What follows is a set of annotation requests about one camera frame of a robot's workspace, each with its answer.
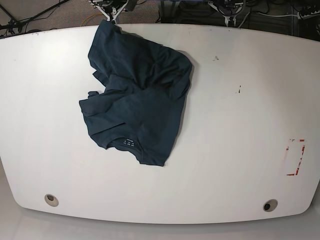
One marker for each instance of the dark teal T-shirt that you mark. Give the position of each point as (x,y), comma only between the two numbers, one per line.
(146,85)

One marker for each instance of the red tape rectangle marking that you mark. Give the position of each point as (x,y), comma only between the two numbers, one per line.
(293,156)

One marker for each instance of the white power strip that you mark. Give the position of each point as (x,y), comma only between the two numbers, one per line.
(309,11)

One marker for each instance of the left table cable grommet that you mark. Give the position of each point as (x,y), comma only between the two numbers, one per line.
(51,200)

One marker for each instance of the table cable grommet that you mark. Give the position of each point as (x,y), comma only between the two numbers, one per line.
(270,205)
(51,200)

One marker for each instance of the right table cable grommet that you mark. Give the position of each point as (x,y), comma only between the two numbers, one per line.
(270,205)

